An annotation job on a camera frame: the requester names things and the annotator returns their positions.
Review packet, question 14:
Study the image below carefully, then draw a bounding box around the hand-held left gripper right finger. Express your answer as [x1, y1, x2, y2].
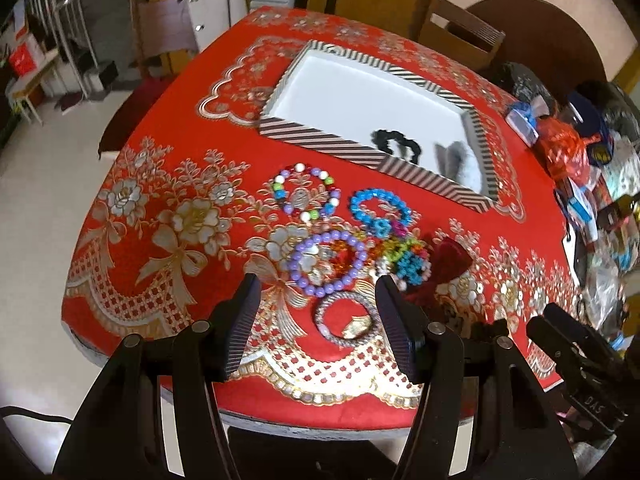
[374, 275, 576, 480]

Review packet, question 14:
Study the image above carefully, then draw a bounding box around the wooden chair with slatted back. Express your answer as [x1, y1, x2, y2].
[129, 0, 251, 78]

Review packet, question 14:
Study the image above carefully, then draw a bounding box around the rainbow small-bead bracelet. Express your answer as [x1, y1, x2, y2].
[370, 230, 432, 286]

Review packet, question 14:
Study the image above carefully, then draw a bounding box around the blue bead bracelet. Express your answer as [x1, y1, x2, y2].
[349, 188, 413, 238]

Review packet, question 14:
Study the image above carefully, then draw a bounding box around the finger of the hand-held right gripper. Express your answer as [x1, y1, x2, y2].
[542, 302, 631, 361]
[525, 316, 628, 438]

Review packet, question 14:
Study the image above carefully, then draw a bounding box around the white fluffy scrunchie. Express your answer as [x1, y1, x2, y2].
[434, 141, 483, 196]

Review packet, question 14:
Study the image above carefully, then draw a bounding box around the white jacket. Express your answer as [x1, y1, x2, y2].
[177, 0, 249, 53]

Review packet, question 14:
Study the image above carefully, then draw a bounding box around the black scrunchie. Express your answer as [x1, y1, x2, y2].
[371, 129, 423, 165]

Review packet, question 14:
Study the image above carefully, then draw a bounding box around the metal stair railing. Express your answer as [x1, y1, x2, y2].
[22, 0, 101, 98]

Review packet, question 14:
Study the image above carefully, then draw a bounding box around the striped white tray box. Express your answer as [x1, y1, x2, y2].
[257, 40, 501, 211]

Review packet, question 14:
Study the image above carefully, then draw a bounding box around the navy blue bag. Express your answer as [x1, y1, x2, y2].
[567, 91, 616, 166]

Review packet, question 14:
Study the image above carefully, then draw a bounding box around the red floral tablecloth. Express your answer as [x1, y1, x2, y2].
[61, 6, 593, 433]

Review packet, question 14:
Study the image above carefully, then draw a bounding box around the dark red seat cushion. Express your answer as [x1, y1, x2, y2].
[99, 79, 173, 161]

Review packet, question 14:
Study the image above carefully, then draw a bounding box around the purple bead bracelet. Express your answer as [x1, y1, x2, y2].
[289, 230, 370, 298]

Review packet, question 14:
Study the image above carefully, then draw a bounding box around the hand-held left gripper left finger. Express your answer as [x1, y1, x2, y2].
[52, 272, 263, 480]

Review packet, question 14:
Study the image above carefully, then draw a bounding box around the red satin bow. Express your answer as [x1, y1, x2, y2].
[405, 240, 476, 301]

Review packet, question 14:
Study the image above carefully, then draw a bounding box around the wooden chair with open back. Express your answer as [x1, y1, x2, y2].
[410, 0, 507, 73]

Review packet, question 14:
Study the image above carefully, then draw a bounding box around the blue and white packet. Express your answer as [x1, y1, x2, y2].
[505, 97, 546, 146]

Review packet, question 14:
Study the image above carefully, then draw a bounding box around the small white table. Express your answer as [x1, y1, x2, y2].
[5, 50, 61, 126]

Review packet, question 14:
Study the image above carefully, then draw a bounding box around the red box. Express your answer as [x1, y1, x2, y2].
[10, 42, 38, 73]

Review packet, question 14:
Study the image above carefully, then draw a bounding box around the orange bead bracelet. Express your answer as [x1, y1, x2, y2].
[320, 237, 372, 273]

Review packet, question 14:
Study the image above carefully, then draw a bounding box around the multicolour bead bracelet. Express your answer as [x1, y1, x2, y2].
[270, 162, 342, 223]

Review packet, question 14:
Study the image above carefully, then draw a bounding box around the round brown board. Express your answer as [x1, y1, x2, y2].
[465, 0, 608, 86]

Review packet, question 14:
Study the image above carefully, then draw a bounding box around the orange plastic bag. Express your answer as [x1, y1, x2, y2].
[537, 117, 591, 186]

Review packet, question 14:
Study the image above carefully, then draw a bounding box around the black plastic bag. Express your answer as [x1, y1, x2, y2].
[575, 80, 640, 136]
[492, 61, 553, 111]

